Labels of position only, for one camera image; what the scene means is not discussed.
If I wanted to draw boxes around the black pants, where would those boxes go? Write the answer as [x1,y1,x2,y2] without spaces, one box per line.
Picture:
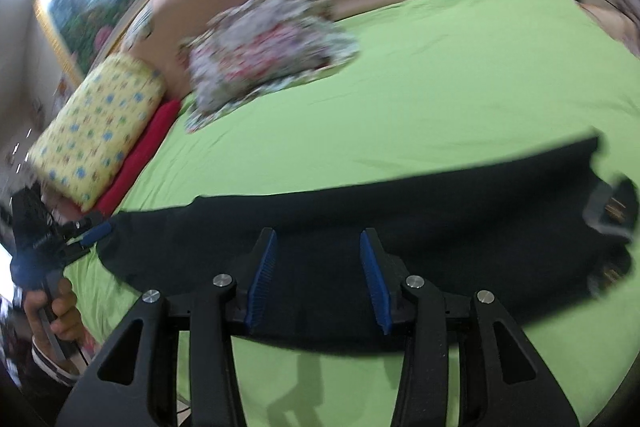
[96,138,639,351]

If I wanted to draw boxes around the left forearm striped cuff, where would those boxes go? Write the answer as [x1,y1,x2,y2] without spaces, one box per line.
[32,335,80,387]

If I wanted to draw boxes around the left hand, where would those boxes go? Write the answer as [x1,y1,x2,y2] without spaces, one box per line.
[24,277,85,347]

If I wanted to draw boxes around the yellow patterned folded blanket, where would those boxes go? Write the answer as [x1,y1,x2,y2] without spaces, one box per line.
[27,53,166,211]

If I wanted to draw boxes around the red folded blanket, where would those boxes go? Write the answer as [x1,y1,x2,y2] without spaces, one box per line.
[91,100,181,217]

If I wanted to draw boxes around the green bed sheet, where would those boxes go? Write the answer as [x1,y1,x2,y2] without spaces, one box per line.
[65,0,639,426]

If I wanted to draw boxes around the floral ruffled pillow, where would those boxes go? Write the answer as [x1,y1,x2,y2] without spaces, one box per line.
[178,0,360,132]

